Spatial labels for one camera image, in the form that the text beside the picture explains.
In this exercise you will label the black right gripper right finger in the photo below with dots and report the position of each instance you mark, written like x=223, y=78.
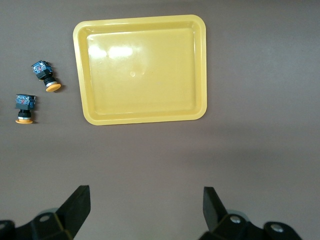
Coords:
x=216, y=212

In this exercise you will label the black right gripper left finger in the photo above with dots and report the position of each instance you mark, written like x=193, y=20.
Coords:
x=72, y=212

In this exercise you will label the yellow mushroom push button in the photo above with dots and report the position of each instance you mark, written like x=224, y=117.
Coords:
x=24, y=105
x=45, y=72

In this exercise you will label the yellow plastic tray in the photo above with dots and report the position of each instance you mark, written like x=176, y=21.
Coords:
x=142, y=72

